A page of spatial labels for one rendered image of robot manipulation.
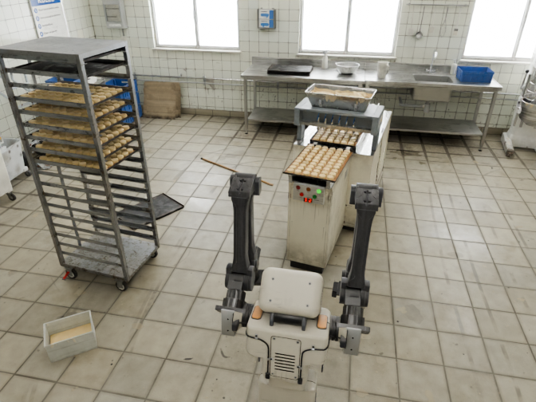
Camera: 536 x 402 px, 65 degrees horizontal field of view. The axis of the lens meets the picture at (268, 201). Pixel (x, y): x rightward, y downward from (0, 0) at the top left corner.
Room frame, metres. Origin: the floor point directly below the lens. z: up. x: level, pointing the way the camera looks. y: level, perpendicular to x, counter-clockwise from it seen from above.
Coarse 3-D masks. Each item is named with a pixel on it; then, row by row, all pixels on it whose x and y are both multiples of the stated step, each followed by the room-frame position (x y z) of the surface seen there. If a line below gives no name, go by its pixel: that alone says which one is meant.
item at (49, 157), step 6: (120, 150) 2.90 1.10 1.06; (126, 150) 2.90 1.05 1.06; (132, 150) 2.91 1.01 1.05; (42, 156) 2.78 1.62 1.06; (48, 156) 2.81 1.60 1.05; (54, 156) 2.79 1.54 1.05; (60, 156) 2.78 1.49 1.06; (66, 156) 2.78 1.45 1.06; (108, 156) 2.81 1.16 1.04; (114, 156) 2.79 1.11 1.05; (120, 156) 2.78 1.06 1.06; (60, 162) 2.70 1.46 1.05; (66, 162) 2.68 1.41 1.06; (72, 162) 2.70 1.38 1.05; (78, 162) 2.68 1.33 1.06; (84, 162) 2.68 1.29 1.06; (90, 162) 2.71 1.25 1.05; (96, 162) 2.69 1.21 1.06; (108, 162) 2.68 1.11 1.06; (114, 162) 2.71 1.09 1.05
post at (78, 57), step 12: (84, 72) 2.53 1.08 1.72; (84, 84) 2.51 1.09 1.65; (84, 96) 2.52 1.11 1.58; (96, 120) 2.54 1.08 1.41; (96, 132) 2.52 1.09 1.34; (96, 144) 2.52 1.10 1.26; (108, 180) 2.54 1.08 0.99; (108, 192) 2.52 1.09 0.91; (108, 204) 2.52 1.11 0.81; (120, 240) 2.53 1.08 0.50; (120, 252) 2.51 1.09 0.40
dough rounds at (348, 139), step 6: (318, 132) 3.62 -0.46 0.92; (324, 132) 3.67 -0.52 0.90; (330, 132) 3.63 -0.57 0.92; (336, 132) 3.62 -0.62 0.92; (342, 132) 3.62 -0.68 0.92; (348, 132) 3.62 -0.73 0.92; (360, 132) 3.64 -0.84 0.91; (318, 138) 3.48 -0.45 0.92; (324, 138) 3.48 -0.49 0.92; (330, 138) 3.48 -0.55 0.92; (336, 138) 3.48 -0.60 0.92; (342, 138) 3.53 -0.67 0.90; (348, 138) 3.49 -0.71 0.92; (354, 138) 3.48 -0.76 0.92; (348, 144) 3.38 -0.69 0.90; (354, 144) 3.38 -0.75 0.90
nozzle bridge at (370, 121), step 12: (300, 108) 3.53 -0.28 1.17; (312, 108) 3.51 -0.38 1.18; (324, 108) 3.51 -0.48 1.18; (372, 108) 3.51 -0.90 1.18; (300, 120) 3.56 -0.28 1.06; (312, 120) 3.57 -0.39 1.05; (336, 120) 3.50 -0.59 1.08; (348, 120) 3.46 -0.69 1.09; (360, 120) 3.42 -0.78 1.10; (372, 120) 3.30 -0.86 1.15; (300, 132) 3.63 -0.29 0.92; (372, 132) 3.30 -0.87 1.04; (372, 144) 3.40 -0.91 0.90
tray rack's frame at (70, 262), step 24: (0, 48) 2.70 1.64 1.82; (24, 48) 2.71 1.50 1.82; (48, 48) 2.71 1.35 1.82; (72, 48) 2.71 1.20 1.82; (96, 48) 2.70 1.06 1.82; (0, 72) 2.71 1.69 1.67; (24, 144) 2.71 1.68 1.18; (48, 216) 2.70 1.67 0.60; (72, 216) 2.93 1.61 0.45; (96, 240) 3.02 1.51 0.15; (72, 264) 2.69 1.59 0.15; (96, 264) 2.69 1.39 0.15
